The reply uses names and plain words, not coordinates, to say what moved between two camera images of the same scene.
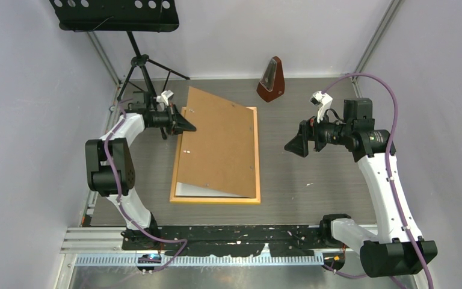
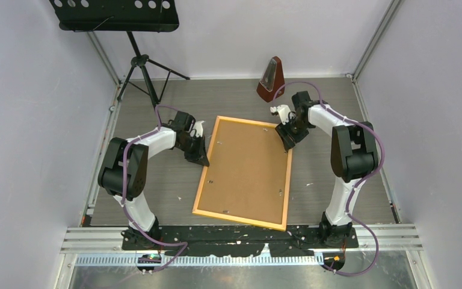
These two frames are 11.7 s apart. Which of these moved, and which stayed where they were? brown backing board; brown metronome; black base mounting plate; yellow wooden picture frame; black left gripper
Moved: brown backing board; yellow wooden picture frame; black left gripper
Stayed: brown metronome; black base mounting plate
